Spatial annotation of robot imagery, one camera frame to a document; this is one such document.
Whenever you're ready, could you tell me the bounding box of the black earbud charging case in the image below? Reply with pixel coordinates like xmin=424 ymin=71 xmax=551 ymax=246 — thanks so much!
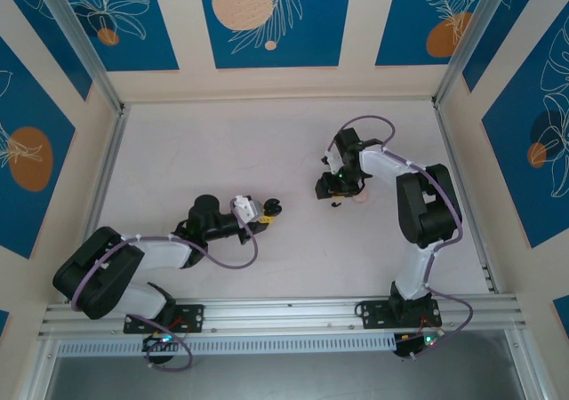
xmin=260 ymin=197 xmax=284 ymax=218

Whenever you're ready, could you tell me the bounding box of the black controller board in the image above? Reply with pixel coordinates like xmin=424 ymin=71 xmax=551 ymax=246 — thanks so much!
xmin=393 ymin=331 xmax=445 ymax=360
xmin=141 ymin=332 xmax=179 ymax=353

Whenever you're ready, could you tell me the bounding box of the grey metal sheet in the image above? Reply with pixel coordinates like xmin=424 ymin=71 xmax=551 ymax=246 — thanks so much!
xmin=44 ymin=354 xmax=534 ymax=400

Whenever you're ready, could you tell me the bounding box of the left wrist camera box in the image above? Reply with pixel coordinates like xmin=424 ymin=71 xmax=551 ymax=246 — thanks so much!
xmin=229 ymin=194 xmax=262 ymax=223

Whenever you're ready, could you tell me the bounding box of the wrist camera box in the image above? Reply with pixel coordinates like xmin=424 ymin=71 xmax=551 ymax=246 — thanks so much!
xmin=229 ymin=194 xmax=262 ymax=223
xmin=322 ymin=148 xmax=342 ymax=171

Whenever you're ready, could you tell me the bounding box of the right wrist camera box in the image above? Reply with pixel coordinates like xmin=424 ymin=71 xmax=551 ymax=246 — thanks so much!
xmin=322 ymin=148 xmax=342 ymax=171

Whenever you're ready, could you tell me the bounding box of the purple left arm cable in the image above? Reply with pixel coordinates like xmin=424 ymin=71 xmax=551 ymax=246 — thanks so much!
xmin=72 ymin=197 xmax=260 ymax=373

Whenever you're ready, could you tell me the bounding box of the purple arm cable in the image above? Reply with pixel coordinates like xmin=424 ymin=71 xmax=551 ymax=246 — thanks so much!
xmin=327 ymin=115 xmax=474 ymax=362
xmin=72 ymin=197 xmax=260 ymax=373

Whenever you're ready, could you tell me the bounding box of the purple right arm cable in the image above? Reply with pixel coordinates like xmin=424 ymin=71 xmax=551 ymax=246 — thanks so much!
xmin=327 ymin=115 xmax=474 ymax=362

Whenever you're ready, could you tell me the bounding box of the long aluminium base rail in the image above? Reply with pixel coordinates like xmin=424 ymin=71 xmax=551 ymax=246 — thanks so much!
xmin=37 ymin=293 xmax=530 ymax=340

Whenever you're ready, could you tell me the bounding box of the aluminium side rail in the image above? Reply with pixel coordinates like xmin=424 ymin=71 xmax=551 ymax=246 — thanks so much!
xmin=434 ymin=100 xmax=498 ymax=294
xmin=86 ymin=104 xmax=132 ymax=236

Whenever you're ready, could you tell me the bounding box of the white slotted cable duct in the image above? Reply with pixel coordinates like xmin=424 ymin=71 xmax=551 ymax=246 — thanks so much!
xmin=56 ymin=333 xmax=397 ymax=357

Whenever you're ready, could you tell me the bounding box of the aluminium frame post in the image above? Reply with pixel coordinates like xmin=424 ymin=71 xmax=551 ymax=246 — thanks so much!
xmin=504 ymin=328 xmax=550 ymax=400
xmin=17 ymin=337 xmax=61 ymax=400
xmin=31 ymin=0 xmax=131 ymax=117
xmin=431 ymin=0 xmax=525 ymax=108

